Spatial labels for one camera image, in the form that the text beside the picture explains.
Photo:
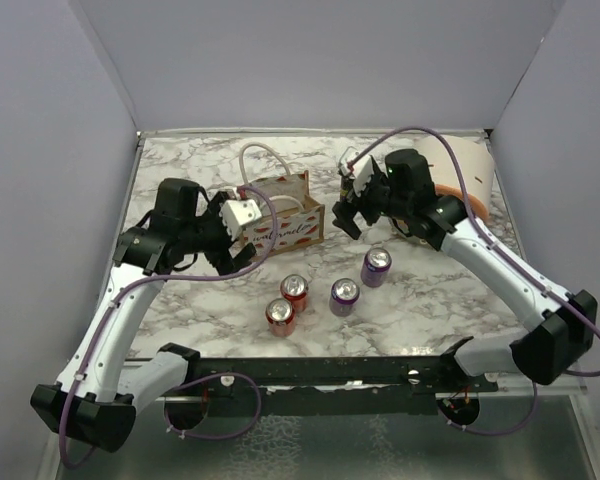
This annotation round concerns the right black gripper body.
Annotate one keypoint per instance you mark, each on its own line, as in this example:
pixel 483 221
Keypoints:
pixel 376 189

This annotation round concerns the watermelon canvas tote bag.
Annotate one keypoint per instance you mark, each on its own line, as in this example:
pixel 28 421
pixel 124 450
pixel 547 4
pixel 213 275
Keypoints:
pixel 301 218

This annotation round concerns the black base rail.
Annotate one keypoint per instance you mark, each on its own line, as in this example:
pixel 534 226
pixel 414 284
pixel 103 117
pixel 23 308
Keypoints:
pixel 311 386

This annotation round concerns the purple can near centre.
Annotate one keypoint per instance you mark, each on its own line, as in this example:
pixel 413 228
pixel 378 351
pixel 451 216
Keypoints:
pixel 344 295

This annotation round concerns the red cola can front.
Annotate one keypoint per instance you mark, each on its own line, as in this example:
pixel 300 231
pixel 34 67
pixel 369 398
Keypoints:
pixel 280 315

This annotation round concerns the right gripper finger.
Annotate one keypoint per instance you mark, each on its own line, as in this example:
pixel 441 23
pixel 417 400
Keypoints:
pixel 371 209
pixel 344 219

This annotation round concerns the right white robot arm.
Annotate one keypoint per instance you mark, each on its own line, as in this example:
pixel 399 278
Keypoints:
pixel 553 334

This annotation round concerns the purple can near right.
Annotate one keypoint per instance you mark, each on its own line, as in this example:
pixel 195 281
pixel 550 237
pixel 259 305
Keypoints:
pixel 375 267

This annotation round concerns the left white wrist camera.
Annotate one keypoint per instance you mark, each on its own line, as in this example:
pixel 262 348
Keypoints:
pixel 237 215

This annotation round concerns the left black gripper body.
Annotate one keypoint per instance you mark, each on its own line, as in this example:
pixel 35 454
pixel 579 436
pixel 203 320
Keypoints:
pixel 209 233

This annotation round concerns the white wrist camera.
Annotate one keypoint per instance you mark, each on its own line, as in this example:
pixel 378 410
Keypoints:
pixel 237 215
pixel 362 171

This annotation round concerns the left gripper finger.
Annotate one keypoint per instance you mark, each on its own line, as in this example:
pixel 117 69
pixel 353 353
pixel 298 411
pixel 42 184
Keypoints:
pixel 223 262
pixel 245 256

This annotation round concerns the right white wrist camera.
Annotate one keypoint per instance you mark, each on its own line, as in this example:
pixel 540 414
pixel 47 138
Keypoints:
pixel 362 171

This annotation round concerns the red cola can rear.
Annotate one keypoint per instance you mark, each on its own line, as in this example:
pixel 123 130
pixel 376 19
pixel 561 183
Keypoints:
pixel 295 289

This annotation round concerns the purple can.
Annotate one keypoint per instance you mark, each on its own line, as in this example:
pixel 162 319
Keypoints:
pixel 375 267
pixel 344 295

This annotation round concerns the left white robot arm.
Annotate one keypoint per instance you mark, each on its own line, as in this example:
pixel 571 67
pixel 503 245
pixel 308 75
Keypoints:
pixel 92 400

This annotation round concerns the black and yellow can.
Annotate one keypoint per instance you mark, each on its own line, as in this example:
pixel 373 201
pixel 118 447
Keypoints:
pixel 347 192

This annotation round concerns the red cola can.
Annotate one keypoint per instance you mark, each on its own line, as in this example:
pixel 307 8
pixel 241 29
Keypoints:
pixel 280 315
pixel 295 289

